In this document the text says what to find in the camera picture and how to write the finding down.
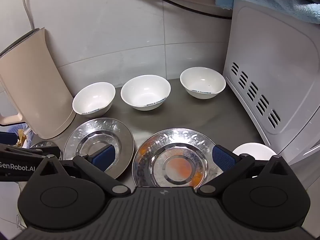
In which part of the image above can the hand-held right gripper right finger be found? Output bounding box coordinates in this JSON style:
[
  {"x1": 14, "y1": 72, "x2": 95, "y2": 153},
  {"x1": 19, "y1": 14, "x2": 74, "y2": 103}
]
[{"x1": 197, "y1": 144, "x2": 298, "y2": 198}]

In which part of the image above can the trash bin with blue bag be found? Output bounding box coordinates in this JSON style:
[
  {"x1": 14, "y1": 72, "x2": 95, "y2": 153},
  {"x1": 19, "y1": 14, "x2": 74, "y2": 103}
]
[{"x1": 7, "y1": 123, "x2": 34, "y2": 148}]

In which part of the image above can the light blue towel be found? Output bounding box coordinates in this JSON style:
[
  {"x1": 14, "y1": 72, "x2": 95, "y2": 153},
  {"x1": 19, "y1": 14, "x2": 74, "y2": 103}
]
[{"x1": 215, "y1": 0, "x2": 320, "y2": 25}]

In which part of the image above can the beige electric kettle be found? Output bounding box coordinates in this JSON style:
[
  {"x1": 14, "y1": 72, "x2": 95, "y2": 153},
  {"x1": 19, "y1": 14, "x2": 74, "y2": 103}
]
[{"x1": 0, "y1": 27, "x2": 77, "y2": 140}]

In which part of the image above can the round metal plate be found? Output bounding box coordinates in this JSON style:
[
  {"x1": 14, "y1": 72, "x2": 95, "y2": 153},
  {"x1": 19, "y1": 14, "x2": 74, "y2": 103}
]
[
  {"x1": 32, "y1": 141, "x2": 59, "y2": 149},
  {"x1": 132, "y1": 128, "x2": 223, "y2": 188},
  {"x1": 63, "y1": 117, "x2": 134, "y2": 180}
]

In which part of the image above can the white cable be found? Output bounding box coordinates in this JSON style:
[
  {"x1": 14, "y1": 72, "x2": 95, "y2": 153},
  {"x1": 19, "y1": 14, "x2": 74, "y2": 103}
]
[{"x1": 21, "y1": 0, "x2": 37, "y2": 30}]

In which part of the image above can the white ceramic bowl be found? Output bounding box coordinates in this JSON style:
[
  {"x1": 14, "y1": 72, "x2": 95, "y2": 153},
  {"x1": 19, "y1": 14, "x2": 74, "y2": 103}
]
[
  {"x1": 232, "y1": 142, "x2": 277, "y2": 178},
  {"x1": 180, "y1": 67, "x2": 226, "y2": 100},
  {"x1": 72, "y1": 82, "x2": 116, "y2": 117},
  {"x1": 120, "y1": 74, "x2": 172, "y2": 111}
]

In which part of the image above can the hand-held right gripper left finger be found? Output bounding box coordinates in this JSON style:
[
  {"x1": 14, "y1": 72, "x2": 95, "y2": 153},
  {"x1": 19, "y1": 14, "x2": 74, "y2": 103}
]
[{"x1": 29, "y1": 144, "x2": 131, "y2": 197}]

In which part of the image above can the white microwave oven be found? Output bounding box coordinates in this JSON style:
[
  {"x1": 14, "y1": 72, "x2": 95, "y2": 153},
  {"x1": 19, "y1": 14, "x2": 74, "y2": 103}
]
[{"x1": 222, "y1": 0, "x2": 320, "y2": 189}]

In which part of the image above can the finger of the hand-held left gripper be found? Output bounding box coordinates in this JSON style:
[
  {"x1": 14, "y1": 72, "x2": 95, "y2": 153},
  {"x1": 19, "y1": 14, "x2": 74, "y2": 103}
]
[
  {"x1": 0, "y1": 132, "x2": 19, "y2": 145},
  {"x1": 0, "y1": 143, "x2": 62, "y2": 161}
]

